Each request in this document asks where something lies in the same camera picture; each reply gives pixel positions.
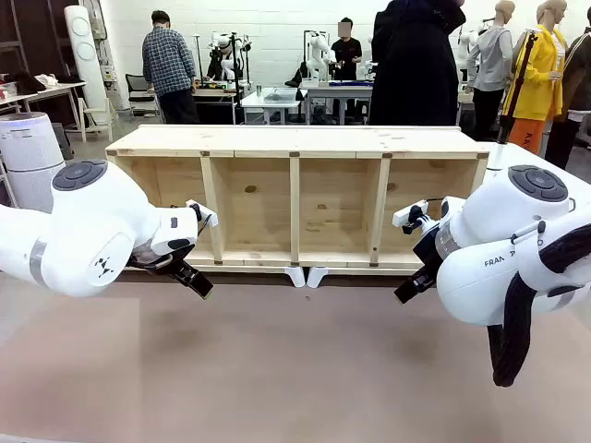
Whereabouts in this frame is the black office chair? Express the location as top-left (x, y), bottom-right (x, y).
top-left (125, 73), bottom-right (162, 117)

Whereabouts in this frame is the mannequin in yellow jacket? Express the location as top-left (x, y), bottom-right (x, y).
top-left (501, 0), bottom-right (570, 156)

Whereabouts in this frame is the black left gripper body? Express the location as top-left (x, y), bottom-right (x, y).
top-left (127, 238), bottom-right (198, 277)

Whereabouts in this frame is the white background robot with stand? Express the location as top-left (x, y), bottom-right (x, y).
top-left (206, 30), bottom-right (254, 85)

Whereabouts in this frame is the white cylindrical air purifier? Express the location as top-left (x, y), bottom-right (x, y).
top-left (0, 112), bottom-right (66, 214)

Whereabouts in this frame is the long wooden shelf unit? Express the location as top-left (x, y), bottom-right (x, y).
top-left (104, 123), bottom-right (490, 272)

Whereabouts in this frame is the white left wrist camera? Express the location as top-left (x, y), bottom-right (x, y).
top-left (185, 199), bottom-right (220, 229)

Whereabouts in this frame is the small white table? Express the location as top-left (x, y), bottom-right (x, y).
top-left (240, 86), bottom-right (302, 126)

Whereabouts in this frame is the white table with clothes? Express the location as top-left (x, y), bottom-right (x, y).
top-left (0, 71), bottom-right (89, 142)

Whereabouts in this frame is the white wooden stool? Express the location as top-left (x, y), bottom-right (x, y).
top-left (82, 97), bottom-right (115, 143)

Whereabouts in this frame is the person in black t-shirt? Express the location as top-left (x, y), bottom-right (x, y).
top-left (330, 17), bottom-right (364, 83)

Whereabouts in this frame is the mannequin in grey hoodie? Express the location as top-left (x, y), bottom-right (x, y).
top-left (465, 0), bottom-right (516, 140)

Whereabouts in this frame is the person in plaid shirt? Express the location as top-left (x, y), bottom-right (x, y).
top-left (141, 9), bottom-right (201, 126)

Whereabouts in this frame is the black braided cable sleeve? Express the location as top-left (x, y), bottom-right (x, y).
top-left (488, 222), bottom-right (591, 389)

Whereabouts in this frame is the person in black coat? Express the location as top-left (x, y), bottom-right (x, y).
top-left (368, 0), bottom-right (468, 127)

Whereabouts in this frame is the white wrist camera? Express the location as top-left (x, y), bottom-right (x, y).
top-left (392, 198), bottom-right (438, 234)
top-left (185, 199), bottom-right (220, 229)

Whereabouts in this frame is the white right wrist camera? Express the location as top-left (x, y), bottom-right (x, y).
top-left (392, 198), bottom-right (438, 234)

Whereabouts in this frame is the tall white air conditioner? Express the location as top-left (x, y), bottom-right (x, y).
top-left (64, 5), bottom-right (110, 113)

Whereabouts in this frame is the black and yellow tripod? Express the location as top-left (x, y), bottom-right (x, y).
top-left (495, 30), bottom-right (540, 145)

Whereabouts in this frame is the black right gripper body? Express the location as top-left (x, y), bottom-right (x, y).
top-left (412, 224), bottom-right (448, 280)

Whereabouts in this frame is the grey workbench table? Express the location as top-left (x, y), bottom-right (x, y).
top-left (304, 80), bottom-right (374, 126)

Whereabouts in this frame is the mannequin in brown jacket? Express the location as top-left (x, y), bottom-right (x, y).
top-left (544, 0), bottom-right (591, 171)

